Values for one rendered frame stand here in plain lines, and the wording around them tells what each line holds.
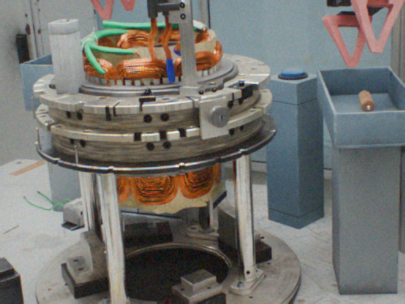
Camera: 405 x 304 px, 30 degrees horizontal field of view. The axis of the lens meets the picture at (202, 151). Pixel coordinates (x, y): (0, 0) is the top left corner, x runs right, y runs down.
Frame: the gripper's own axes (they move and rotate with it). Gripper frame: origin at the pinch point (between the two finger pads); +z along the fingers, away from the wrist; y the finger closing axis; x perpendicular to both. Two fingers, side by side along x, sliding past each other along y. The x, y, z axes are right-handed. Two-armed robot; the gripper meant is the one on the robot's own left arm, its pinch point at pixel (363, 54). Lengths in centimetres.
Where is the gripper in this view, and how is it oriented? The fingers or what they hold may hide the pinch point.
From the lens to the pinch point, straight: 103.2
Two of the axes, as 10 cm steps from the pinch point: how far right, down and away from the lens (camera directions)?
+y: 1.8, -1.0, -9.8
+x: 9.8, 0.0, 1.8
